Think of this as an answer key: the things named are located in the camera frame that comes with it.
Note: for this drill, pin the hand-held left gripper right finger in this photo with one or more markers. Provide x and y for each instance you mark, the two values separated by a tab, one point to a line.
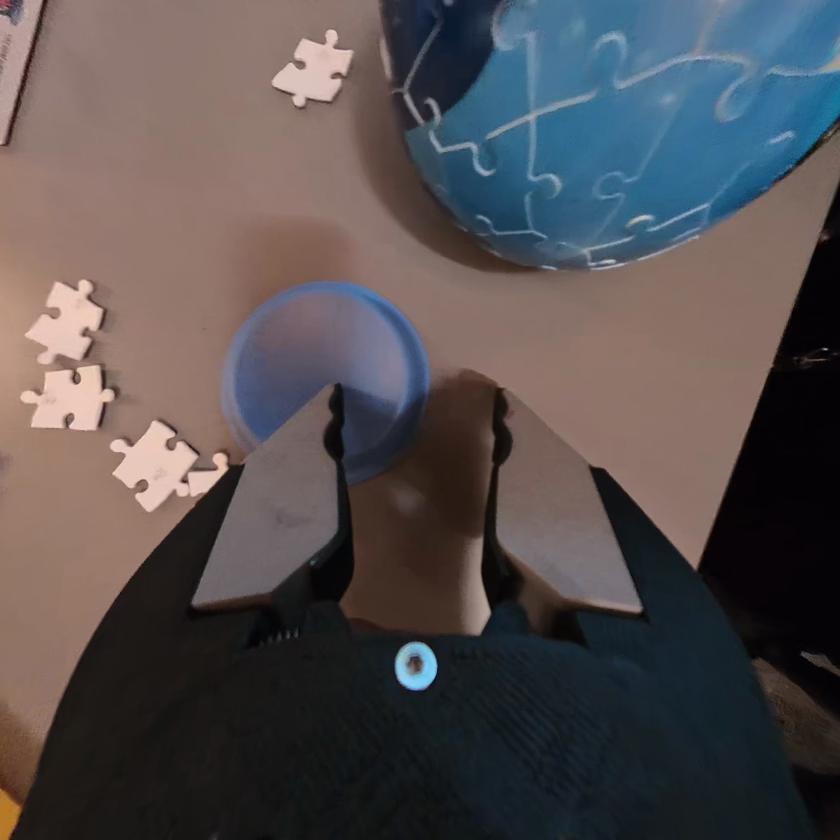
558	525

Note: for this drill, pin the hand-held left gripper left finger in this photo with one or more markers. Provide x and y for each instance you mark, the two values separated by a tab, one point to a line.
275	525

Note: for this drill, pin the blue ball stand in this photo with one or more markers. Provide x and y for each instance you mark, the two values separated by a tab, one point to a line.
308	341

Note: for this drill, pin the blue puzzle ball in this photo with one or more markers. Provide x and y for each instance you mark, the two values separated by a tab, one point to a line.
590	131

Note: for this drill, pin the cartoon printed puzzle box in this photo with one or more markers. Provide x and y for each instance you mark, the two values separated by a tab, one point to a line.
13	65

